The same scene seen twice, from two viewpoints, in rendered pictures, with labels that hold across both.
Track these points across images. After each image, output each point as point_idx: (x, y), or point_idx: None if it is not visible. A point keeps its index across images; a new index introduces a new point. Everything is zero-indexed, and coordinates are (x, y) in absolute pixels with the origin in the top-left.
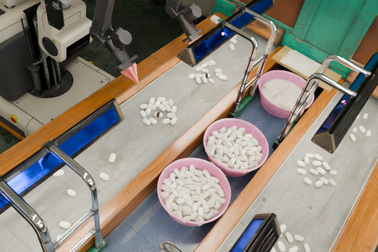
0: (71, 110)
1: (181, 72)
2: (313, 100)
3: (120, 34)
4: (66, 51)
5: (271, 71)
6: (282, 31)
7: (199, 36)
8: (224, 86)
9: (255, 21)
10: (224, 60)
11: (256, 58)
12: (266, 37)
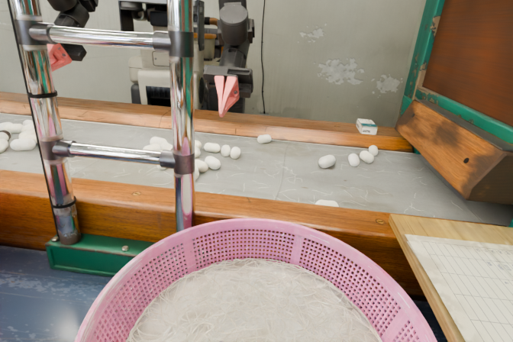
0: (1, 92)
1: (168, 137)
2: None
3: None
4: (146, 91)
5: (321, 236)
6: (501, 150)
7: (227, 75)
8: (161, 185)
9: (437, 125)
10: (268, 166)
11: (356, 208)
12: (443, 171)
